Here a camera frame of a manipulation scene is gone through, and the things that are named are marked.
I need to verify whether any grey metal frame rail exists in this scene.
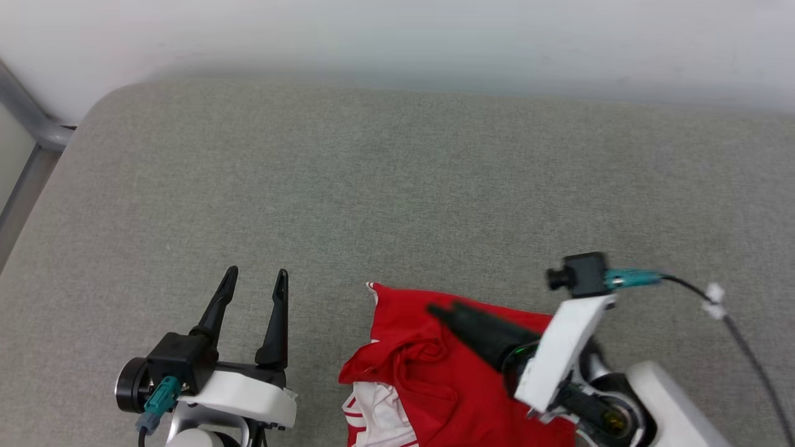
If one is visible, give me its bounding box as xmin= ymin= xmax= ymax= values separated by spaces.
xmin=0 ymin=59 xmax=76 ymax=268

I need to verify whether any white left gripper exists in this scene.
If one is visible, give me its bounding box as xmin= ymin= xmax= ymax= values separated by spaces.
xmin=180 ymin=266 xmax=298 ymax=429

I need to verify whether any white cable tie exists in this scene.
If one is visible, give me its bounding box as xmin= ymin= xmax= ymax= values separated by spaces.
xmin=704 ymin=282 xmax=727 ymax=320

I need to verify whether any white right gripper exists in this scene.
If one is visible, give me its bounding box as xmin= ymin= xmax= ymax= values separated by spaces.
xmin=427 ymin=295 xmax=617 ymax=413

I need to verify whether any left camera cable teal plug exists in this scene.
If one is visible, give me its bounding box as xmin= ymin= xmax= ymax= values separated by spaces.
xmin=135 ymin=376 xmax=183 ymax=447

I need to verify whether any red shirt with white sleeves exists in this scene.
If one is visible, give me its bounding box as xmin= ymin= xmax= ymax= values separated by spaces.
xmin=338 ymin=281 xmax=578 ymax=447

